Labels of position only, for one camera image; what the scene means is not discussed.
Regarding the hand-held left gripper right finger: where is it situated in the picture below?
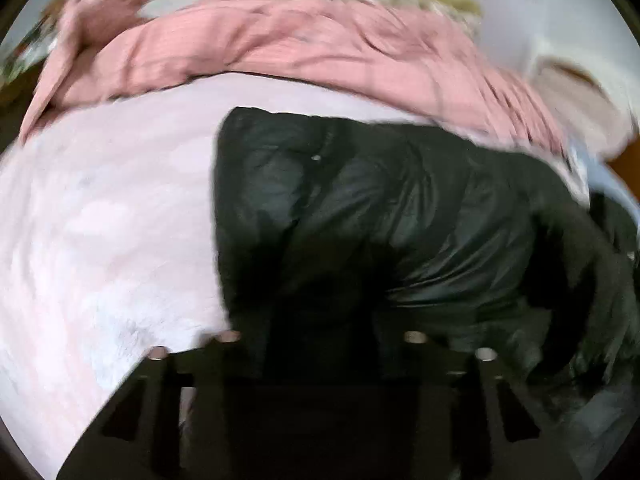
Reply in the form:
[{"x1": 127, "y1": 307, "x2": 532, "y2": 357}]
[{"x1": 395, "y1": 330, "x2": 585, "y2": 480}]

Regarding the pale pink pillow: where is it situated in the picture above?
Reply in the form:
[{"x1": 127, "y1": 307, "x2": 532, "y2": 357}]
[{"x1": 535, "y1": 62, "x2": 637, "y2": 157}]

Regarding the black puffer jacket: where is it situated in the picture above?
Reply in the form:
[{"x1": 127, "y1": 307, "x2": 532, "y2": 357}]
[{"x1": 213, "y1": 106, "x2": 640, "y2": 396}]

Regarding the blue bed sheet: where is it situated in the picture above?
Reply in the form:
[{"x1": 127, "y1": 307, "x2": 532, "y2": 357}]
[{"x1": 567, "y1": 142, "x2": 623, "y2": 206}]

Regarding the pink striped quilt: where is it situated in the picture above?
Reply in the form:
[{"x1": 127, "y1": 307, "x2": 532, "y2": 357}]
[{"x1": 19, "y1": 0, "x2": 576, "y2": 161}]

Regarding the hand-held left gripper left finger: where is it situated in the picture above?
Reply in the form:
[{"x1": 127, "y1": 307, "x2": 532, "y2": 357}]
[{"x1": 56, "y1": 330, "x2": 266, "y2": 480}]

